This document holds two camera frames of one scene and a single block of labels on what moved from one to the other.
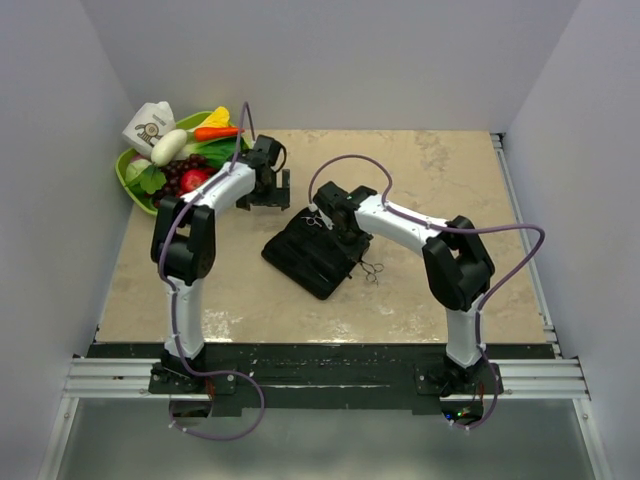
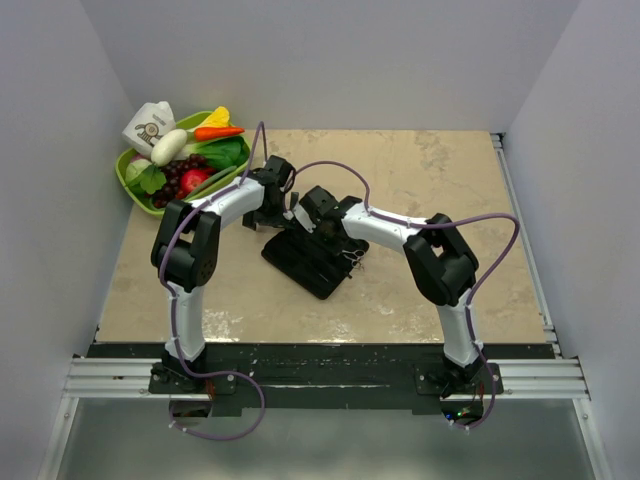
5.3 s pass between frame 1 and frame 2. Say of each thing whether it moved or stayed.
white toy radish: stayed
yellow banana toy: stayed
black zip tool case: stayed
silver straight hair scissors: moved
